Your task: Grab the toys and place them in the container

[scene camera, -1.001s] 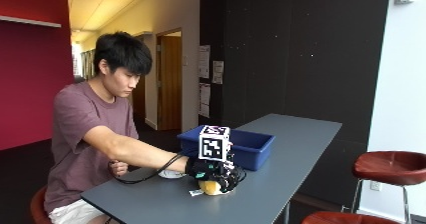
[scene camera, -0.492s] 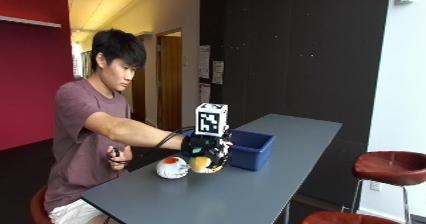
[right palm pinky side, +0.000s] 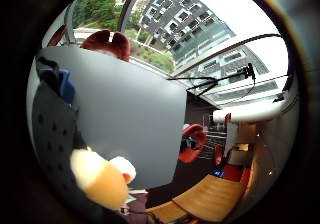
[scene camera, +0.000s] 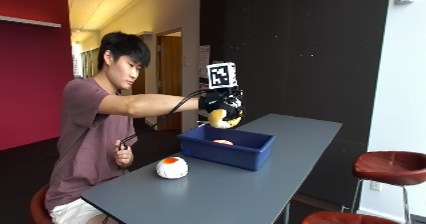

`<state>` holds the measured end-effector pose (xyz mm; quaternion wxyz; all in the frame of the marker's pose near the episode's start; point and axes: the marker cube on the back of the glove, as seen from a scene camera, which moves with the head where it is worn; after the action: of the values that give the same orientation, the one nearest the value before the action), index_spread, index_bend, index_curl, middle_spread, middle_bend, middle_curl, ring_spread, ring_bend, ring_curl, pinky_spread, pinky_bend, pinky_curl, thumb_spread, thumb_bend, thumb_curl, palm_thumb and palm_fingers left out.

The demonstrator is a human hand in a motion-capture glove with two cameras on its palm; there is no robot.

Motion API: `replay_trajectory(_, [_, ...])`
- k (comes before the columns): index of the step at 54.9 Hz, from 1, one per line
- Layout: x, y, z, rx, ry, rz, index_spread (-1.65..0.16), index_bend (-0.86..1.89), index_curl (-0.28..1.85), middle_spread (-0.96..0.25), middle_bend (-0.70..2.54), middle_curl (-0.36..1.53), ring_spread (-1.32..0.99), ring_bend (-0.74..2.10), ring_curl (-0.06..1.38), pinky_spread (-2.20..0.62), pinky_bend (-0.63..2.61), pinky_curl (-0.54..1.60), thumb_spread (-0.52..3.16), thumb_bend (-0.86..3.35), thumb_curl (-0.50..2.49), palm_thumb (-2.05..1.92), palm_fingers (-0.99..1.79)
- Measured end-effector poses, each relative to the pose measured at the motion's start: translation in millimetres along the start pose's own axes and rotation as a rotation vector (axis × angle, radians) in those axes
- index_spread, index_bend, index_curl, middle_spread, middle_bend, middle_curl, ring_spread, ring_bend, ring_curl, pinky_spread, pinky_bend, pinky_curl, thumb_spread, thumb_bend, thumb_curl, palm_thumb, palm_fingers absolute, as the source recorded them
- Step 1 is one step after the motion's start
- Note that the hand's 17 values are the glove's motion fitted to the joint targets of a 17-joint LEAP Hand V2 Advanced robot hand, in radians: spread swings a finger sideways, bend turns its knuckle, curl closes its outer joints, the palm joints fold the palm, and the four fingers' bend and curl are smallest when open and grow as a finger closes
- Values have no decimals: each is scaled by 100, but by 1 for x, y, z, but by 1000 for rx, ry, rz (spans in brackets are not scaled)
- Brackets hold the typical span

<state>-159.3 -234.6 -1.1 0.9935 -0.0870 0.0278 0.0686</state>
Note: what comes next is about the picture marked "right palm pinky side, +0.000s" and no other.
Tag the wooden bench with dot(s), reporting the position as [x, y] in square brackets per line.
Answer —
[210, 197]

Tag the white and orange soft toy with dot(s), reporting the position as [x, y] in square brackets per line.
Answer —
[103, 180]

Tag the white overhead beam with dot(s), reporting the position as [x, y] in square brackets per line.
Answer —
[246, 112]

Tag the grey window frame post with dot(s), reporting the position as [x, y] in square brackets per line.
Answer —
[128, 7]

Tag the grey high-rise building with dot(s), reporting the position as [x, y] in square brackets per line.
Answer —
[186, 20]

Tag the black camera tripod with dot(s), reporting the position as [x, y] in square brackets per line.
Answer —
[230, 75]

